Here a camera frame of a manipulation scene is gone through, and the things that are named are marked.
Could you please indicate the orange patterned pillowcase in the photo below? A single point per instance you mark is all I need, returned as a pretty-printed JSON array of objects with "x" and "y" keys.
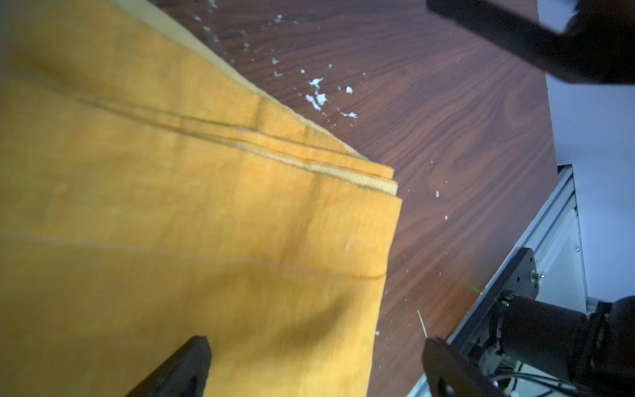
[{"x": 150, "y": 194}]

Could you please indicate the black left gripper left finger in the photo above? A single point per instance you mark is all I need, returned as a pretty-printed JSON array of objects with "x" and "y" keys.
[{"x": 183, "y": 374}]

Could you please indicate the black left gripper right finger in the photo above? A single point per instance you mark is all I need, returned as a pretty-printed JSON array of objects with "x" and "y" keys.
[{"x": 449, "y": 374}]

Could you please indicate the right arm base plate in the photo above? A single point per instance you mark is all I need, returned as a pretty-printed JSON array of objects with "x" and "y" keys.
[{"x": 519, "y": 277}]

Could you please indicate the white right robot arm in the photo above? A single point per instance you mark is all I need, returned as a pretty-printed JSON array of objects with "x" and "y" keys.
[{"x": 596, "y": 47}]

